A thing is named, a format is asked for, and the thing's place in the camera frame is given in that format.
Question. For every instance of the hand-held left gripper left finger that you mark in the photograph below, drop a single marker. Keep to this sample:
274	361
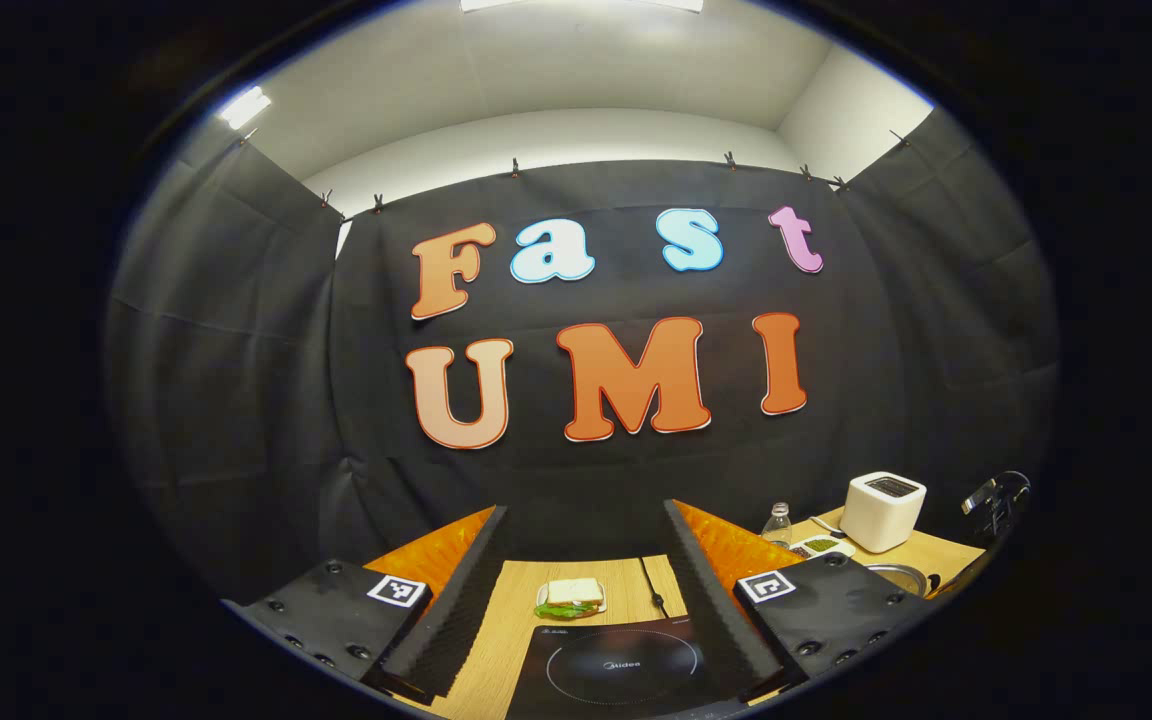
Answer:
456	620

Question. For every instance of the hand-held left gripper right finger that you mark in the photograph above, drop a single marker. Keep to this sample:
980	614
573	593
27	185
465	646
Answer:
716	610

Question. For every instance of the black induction cooktop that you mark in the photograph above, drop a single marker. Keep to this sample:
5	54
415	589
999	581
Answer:
626	690

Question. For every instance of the clear plastic water bottle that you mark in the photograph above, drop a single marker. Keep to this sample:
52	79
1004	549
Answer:
777	525

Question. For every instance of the white toaster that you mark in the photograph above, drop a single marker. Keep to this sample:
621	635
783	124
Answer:
881	515

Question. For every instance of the white divided dish of beans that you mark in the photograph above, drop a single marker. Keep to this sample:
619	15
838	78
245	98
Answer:
821	546

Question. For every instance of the sandwich with lettuce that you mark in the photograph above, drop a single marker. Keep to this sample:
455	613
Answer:
576	590

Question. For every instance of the black backdrop cloth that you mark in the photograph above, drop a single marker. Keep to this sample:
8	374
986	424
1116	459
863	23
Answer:
236	400

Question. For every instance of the row of black cloth clips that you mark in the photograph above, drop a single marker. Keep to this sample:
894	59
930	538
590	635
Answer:
514	167

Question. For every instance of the small rectangular ceiling light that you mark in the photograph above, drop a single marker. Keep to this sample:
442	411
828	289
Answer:
244	107

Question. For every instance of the large rectangular ceiling light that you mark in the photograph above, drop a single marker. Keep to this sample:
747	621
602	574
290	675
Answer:
576	4

